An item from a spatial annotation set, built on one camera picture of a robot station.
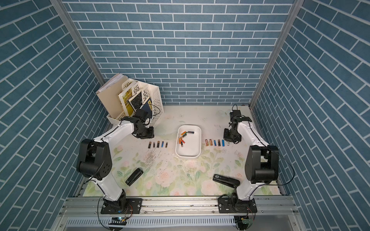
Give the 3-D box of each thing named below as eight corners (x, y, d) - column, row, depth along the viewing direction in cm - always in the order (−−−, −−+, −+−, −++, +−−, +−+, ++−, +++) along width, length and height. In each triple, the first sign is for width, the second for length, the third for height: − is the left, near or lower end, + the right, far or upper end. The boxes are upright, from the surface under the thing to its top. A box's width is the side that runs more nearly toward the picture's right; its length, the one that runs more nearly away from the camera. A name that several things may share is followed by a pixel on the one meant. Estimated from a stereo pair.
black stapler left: (126, 183, 83) (124, 181, 80) (140, 169, 88) (139, 167, 85) (130, 187, 82) (128, 185, 79) (144, 173, 87) (142, 170, 84)
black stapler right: (212, 181, 84) (213, 179, 80) (213, 176, 86) (214, 173, 82) (237, 189, 82) (239, 186, 78) (237, 182, 84) (240, 180, 80)
